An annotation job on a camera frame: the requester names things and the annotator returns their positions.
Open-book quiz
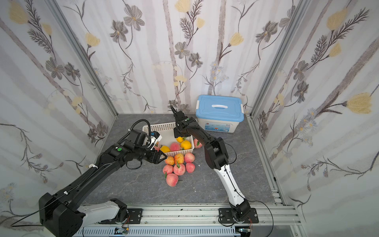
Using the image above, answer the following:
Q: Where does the orange wrinkled peach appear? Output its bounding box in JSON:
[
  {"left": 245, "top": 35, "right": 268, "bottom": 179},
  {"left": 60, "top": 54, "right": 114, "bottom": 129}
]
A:
[
  {"left": 164, "top": 156, "right": 175, "bottom": 166},
  {"left": 174, "top": 154, "right": 185, "bottom": 165}
]

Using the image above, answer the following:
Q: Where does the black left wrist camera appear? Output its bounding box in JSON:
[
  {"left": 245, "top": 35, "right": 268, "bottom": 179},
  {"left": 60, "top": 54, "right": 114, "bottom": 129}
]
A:
[{"left": 128, "top": 129, "right": 162, "bottom": 150}]

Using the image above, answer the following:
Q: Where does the pink peach upper row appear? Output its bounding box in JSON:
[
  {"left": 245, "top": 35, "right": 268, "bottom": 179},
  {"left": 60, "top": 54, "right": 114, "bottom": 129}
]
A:
[{"left": 184, "top": 153, "right": 195, "bottom": 163}]

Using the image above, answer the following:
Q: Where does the white perforated plastic basket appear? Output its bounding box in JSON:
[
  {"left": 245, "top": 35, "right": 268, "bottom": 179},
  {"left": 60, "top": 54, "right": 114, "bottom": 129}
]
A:
[{"left": 151, "top": 122, "right": 194, "bottom": 157}]

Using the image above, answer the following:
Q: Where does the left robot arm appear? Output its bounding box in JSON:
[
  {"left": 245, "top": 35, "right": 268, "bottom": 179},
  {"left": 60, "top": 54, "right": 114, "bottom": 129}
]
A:
[{"left": 38, "top": 143, "right": 167, "bottom": 237}]

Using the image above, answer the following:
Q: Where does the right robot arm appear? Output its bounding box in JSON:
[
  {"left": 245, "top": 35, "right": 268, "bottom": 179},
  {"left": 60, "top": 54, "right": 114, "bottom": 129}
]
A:
[{"left": 171, "top": 107, "right": 251, "bottom": 223}]

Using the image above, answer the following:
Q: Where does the blue lidded storage box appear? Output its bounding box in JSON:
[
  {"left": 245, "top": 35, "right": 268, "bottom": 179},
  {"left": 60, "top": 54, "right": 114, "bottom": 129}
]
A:
[{"left": 196, "top": 95, "right": 244, "bottom": 133}]

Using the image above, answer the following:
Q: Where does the yellow peach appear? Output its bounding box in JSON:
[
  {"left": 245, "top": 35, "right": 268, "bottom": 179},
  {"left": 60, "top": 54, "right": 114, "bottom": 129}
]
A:
[
  {"left": 176, "top": 137, "right": 184, "bottom": 143},
  {"left": 180, "top": 140, "right": 192, "bottom": 150}
]

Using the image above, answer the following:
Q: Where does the pink peach with leaf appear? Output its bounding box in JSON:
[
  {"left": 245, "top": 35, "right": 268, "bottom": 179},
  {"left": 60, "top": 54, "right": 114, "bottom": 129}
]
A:
[{"left": 173, "top": 164, "right": 186, "bottom": 176}]

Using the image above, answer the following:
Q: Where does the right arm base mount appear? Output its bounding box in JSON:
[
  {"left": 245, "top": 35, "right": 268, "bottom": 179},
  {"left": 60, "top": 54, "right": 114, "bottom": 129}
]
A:
[{"left": 218, "top": 208, "right": 259, "bottom": 225}]

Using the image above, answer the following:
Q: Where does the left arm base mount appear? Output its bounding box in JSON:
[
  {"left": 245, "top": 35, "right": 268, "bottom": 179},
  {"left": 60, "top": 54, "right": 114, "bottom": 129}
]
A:
[{"left": 99, "top": 208, "right": 143, "bottom": 224}]

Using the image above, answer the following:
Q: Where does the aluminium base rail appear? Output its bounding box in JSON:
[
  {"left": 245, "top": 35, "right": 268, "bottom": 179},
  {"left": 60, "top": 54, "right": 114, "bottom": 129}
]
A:
[{"left": 68, "top": 203, "right": 311, "bottom": 237}]

